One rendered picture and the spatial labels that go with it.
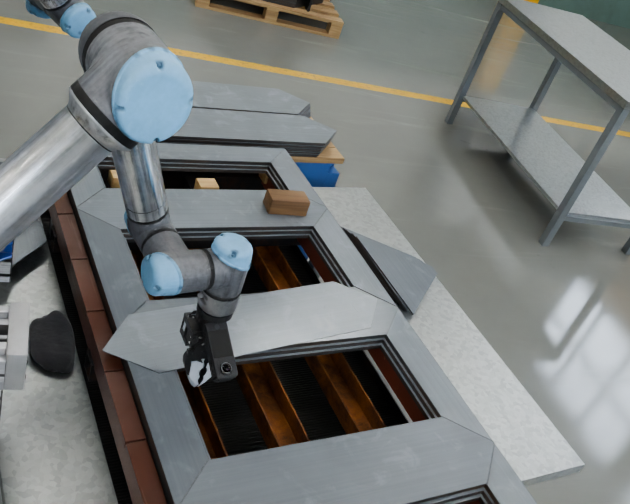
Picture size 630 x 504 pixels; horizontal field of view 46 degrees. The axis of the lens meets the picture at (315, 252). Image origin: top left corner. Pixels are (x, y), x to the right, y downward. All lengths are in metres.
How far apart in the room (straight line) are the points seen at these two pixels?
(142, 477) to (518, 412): 1.02
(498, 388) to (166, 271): 1.08
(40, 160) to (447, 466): 1.03
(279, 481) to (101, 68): 0.82
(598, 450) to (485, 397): 1.41
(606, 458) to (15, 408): 2.39
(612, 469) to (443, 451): 1.73
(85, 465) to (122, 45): 0.89
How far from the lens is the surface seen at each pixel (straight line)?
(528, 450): 1.94
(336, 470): 1.52
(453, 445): 1.69
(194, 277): 1.30
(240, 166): 2.33
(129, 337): 1.63
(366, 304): 1.92
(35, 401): 1.71
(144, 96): 1.00
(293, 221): 2.12
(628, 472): 3.37
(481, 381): 2.04
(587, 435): 3.39
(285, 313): 1.79
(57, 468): 1.61
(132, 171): 1.27
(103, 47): 1.07
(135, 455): 1.46
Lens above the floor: 1.98
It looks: 34 degrees down
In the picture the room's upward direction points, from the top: 21 degrees clockwise
